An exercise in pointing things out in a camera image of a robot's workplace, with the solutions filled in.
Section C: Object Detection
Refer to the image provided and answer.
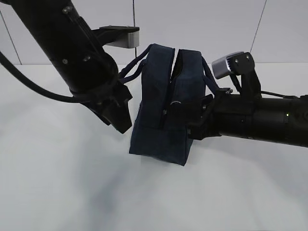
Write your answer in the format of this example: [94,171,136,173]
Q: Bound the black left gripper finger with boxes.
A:
[105,99,132,134]
[89,103,111,126]

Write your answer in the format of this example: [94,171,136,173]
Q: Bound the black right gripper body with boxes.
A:
[187,88,232,140]

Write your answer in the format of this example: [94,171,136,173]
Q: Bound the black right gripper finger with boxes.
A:
[202,94,214,103]
[167,102,204,125]

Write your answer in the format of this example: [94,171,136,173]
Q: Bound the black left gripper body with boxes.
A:
[71,77,132,116]

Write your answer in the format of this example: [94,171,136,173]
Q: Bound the navy blue lunch bag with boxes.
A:
[120,44,218,166]

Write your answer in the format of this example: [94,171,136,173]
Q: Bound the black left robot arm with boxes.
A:
[0,0,140,133]

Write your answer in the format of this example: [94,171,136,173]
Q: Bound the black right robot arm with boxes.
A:
[167,88,308,147]

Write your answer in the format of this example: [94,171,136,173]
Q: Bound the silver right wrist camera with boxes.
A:
[211,51,262,97]

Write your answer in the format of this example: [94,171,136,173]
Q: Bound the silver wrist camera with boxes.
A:
[211,51,262,97]
[92,26,140,49]

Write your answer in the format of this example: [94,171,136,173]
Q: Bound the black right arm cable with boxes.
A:
[259,90,301,99]

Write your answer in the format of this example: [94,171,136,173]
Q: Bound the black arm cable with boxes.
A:
[259,90,301,99]
[0,50,97,104]

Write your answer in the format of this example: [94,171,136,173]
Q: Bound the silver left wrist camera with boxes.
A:
[92,26,140,49]

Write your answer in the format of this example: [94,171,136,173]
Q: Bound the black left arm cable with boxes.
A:
[0,50,97,104]

